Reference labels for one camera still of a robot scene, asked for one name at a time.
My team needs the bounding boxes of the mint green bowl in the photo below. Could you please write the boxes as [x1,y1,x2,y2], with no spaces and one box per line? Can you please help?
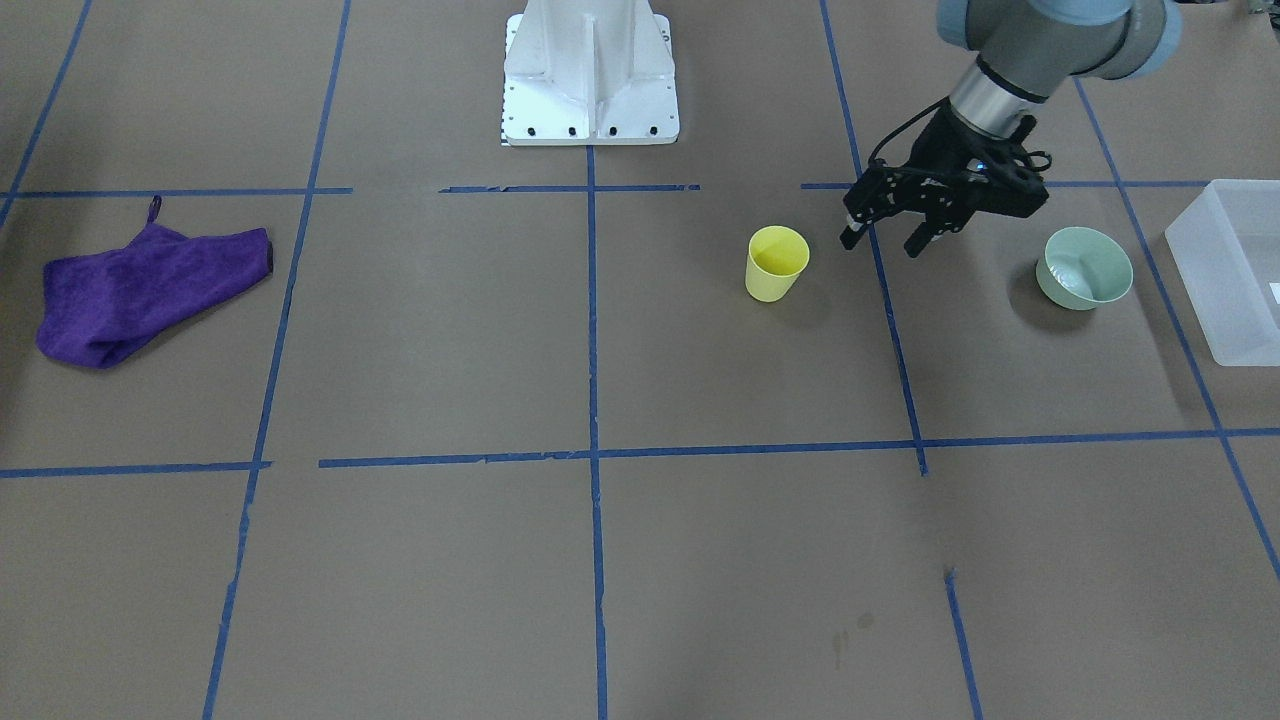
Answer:
[1036,225,1134,311]

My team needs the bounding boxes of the clear plastic bin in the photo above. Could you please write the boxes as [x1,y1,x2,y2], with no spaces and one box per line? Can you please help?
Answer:
[1165,179,1279,366]

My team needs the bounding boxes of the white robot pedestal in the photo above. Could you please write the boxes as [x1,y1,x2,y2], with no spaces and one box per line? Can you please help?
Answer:
[500,1,681,147]

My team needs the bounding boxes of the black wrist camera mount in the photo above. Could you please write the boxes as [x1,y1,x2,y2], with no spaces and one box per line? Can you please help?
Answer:
[973,114,1053,218]

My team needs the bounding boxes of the purple cloth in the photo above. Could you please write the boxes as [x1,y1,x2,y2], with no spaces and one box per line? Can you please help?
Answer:
[35,195,274,370]

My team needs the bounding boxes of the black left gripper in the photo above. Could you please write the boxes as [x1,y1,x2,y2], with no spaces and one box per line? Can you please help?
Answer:
[838,97,988,258]

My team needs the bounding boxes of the yellow plastic cup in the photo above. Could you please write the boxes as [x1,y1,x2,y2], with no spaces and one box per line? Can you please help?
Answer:
[744,225,812,304]

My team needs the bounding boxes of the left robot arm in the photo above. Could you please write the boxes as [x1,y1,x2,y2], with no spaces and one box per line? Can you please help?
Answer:
[840,1,1183,258]

